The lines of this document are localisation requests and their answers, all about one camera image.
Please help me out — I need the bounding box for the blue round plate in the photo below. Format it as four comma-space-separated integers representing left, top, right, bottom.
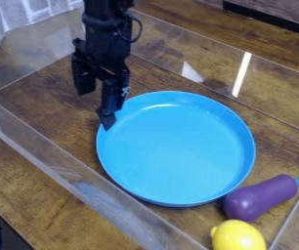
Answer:
96, 91, 256, 207

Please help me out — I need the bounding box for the purple toy eggplant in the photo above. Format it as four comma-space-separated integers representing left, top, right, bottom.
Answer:
223, 174, 299, 222

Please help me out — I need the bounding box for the small black tab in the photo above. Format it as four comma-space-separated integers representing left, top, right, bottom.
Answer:
96, 109, 116, 131

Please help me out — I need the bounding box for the clear acrylic enclosure wall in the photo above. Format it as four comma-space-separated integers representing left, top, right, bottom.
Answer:
0, 3, 299, 250

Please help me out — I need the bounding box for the white patterned curtain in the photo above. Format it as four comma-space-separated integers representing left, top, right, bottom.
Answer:
0, 0, 84, 46

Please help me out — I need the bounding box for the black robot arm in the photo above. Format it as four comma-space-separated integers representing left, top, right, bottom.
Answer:
72, 0, 133, 117

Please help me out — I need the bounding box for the yellow toy lemon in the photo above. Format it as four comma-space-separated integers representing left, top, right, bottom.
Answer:
209, 220, 268, 250

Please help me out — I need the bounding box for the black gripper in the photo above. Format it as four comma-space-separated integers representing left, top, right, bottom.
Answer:
72, 16, 133, 116

